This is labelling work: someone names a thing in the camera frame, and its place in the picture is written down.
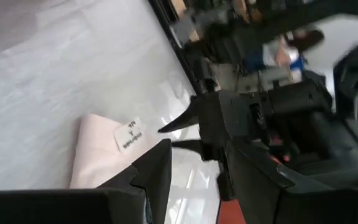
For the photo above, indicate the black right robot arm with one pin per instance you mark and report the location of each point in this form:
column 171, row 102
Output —
column 353, row 93

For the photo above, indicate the pale pink small garment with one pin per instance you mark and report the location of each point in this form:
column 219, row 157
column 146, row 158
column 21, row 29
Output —
column 95, row 149

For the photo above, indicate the person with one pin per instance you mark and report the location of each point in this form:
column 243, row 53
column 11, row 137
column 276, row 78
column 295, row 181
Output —
column 272, row 54

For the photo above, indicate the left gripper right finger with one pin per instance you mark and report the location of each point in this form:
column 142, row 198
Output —
column 269, row 199

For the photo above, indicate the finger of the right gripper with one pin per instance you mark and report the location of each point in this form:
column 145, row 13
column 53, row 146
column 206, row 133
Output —
column 194, row 145
column 186, row 118

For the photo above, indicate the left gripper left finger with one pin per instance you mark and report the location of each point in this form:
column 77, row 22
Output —
column 73, row 207

